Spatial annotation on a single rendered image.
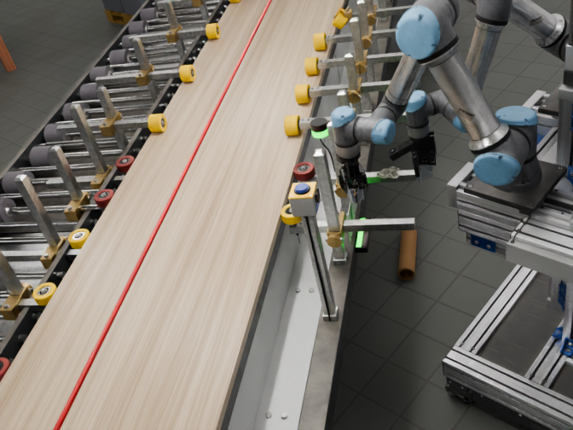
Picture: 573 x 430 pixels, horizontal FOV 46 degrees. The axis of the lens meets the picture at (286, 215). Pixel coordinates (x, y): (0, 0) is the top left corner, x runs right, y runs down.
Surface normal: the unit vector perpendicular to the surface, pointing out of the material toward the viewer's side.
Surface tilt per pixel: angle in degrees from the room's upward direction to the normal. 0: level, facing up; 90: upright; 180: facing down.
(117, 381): 0
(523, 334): 0
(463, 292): 0
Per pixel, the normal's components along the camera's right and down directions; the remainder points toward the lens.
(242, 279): -0.19, -0.77
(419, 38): -0.57, 0.51
